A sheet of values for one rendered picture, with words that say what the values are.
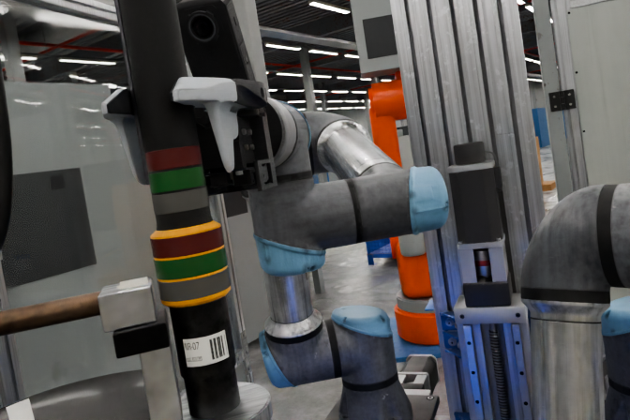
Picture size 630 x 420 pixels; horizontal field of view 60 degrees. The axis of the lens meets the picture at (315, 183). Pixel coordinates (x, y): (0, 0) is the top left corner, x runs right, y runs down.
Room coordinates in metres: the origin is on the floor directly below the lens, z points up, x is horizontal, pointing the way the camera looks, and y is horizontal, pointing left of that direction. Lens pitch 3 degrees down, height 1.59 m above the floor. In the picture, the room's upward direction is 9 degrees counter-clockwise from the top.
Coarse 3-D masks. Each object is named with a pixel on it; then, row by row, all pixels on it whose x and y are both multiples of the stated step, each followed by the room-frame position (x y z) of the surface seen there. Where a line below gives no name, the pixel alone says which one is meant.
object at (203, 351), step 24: (192, 312) 0.32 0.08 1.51; (216, 312) 0.32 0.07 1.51; (192, 336) 0.32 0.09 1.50; (216, 336) 0.32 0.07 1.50; (192, 360) 0.32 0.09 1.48; (216, 360) 0.32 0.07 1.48; (192, 384) 0.32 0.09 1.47; (216, 384) 0.32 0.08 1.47; (192, 408) 0.32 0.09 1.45; (216, 408) 0.32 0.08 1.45
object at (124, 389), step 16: (80, 384) 0.46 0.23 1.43; (96, 384) 0.47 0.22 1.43; (112, 384) 0.47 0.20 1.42; (128, 384) 0.47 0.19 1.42; (32, 400) 0.44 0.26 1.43; (48, 400) 0.45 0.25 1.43; (64, 400) 0.45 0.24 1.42; (80, 400) 0.45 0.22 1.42; (96, 400) 0.45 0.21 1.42; (112, 400) 0.46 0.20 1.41; (128, 400) 0.46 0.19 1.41; (144, 400) 0.46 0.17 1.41; (0, 416) 0.43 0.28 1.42; (48, 416) 0.44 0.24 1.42; (64, 416) 0.44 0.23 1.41; (80, 416) 0.44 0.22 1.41; (96, 416) 0.44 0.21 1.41; (112, 416) 0.44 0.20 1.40; (128, 416) 0.45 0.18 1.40; (144, 416) 0.45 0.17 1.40
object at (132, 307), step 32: (128, 288) 0.32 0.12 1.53; (128, 320) 0.31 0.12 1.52; (160, 320) 0.32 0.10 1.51; (128, 352) 0.30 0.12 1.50; (160, 352) 0.31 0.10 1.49; (160, 384) 0.31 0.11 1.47; (256, 384) 0.36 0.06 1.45; (160, 416) 0.31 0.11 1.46; (224, 416) 0.32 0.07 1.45; (256, 416) 0.31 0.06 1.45
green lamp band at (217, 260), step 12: (216, 252) 0.32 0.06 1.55; (156, 264) 0.32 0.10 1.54; (168, 264) 0.32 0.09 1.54; (180, 264) 0.31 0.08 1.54; (192, 264) 0.31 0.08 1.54; (204, 264) 0.32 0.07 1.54; (216, 264) 0.32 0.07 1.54; (168, 276) 0.32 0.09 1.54; (180, 276) 0.31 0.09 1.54; (192, 276) 0.31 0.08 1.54
